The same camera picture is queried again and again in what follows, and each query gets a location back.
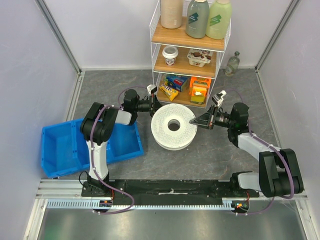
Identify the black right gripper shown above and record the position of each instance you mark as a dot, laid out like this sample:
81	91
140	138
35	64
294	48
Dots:
212	118

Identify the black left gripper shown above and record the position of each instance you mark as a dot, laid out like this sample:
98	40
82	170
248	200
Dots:
156	103

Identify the grey plastic cable spool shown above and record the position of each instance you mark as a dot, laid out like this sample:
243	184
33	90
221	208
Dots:
171	127

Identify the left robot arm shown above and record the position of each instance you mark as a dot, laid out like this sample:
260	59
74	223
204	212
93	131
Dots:
97	127

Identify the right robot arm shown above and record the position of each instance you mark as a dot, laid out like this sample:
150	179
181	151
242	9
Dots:
278	169

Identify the yellow candy bag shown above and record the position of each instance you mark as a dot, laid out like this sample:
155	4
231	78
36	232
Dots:
170	92

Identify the orange snack box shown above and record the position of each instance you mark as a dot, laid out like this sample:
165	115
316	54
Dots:
198	89

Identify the blue snack box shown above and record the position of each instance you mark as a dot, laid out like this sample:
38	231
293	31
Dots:
177	82

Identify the white yogurt cup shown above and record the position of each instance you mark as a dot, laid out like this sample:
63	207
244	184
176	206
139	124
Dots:
170	54

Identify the chocolate dessert tub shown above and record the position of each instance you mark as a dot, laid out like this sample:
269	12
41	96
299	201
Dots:
199	57

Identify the clear glass bottle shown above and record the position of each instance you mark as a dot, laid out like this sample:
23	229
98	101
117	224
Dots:
232	64

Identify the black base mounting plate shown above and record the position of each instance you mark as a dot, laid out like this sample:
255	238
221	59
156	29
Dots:
173	192

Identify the beige bottle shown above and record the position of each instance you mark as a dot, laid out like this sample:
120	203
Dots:
171	13

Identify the blue plastic compartment bin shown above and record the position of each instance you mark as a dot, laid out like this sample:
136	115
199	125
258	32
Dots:
64	150

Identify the grey green bottle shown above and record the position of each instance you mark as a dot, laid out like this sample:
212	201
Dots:
197	18

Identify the light green bottle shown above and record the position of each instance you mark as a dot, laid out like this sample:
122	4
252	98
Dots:
219	18

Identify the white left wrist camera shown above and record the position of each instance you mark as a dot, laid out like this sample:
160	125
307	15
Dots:
151	89

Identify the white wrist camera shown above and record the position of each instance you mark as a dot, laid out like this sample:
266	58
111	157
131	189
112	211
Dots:
219	98
151	89

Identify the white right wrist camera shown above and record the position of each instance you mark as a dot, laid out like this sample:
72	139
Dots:
219	98

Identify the white wire shelf rack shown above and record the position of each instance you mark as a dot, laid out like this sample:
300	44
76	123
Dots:
160	37

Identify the grey slotted cable duct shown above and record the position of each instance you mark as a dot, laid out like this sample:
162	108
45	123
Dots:
105	205

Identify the left aluminium frame post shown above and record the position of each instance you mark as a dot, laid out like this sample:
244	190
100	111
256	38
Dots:
58	34

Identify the aluminium frame post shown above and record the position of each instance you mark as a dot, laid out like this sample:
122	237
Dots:
58	34
277	33

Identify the right aluminium frame post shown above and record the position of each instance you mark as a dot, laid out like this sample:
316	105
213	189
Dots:
277	33

